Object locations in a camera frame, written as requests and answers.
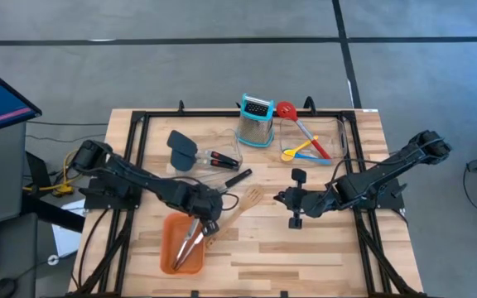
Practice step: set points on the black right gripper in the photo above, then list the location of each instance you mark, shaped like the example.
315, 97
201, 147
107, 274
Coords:
309, 203

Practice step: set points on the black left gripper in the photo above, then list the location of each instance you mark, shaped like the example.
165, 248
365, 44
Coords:
208, 205

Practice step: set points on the wooden slotted spatula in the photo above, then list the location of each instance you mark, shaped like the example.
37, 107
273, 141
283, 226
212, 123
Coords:
253, 194

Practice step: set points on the black spatula with steel shaft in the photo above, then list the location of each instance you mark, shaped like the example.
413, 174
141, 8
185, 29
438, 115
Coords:
238, 178

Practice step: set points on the yellow silicone spoon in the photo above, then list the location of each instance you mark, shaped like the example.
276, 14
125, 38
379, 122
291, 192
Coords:
288, 155

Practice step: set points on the blue silicone spoon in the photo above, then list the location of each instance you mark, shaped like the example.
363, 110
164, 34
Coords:
313, 159

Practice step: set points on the orange plastic bin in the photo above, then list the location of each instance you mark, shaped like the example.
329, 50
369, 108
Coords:
170, 252

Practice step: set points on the clear plastic bin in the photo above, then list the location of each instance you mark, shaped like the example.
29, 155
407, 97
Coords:
226, 142
333, 136

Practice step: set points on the red slotted spoon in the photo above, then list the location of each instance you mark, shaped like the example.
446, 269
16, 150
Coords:
286, 111

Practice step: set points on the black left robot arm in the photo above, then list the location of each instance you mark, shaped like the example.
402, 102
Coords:
147, 182

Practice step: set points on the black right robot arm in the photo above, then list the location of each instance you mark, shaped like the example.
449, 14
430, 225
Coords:
379, 174

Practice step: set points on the teal steel box grater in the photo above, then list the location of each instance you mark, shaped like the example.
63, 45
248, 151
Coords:
255, 124

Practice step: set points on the white paper sheet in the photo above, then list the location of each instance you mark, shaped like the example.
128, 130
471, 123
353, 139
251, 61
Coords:
66, 236

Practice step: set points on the black desk leg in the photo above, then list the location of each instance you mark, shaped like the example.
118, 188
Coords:
52, 215

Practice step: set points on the black computer mouse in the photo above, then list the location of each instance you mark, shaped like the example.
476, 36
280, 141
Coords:
0, 288

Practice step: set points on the black metal table frame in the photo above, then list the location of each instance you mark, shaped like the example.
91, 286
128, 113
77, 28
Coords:
222, 113

